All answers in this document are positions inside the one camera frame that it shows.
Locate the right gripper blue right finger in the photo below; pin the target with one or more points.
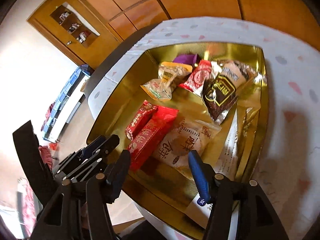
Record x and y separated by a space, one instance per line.
203 175

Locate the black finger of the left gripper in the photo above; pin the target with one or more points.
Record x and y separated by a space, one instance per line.
75 159
94 156

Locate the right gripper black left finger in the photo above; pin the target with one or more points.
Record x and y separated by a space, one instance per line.
116 175

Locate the bright red snack packet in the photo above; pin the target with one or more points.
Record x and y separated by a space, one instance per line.
151 134

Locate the beige pastry packet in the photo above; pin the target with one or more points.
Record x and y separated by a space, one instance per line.
186 135

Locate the small dark red packet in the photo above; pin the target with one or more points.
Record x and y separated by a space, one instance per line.
141 118

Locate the brown coffee snack packet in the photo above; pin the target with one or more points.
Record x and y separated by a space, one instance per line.
219 94

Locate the small clear snack bag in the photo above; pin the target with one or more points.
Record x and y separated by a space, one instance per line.
157 90

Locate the red white wafer packet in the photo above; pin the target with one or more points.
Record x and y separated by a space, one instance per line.
196 79

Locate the yellow nut snack bag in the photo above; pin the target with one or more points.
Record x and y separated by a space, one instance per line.
172 73

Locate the purple pastry packet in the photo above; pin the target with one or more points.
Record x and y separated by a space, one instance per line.
190 59

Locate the blue storage bins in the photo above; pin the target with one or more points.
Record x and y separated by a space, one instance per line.
65 105

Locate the patterned white tablecloth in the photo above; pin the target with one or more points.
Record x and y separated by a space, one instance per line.
289 168

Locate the wooden shelf cabinet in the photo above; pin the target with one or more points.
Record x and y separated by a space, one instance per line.
73 28

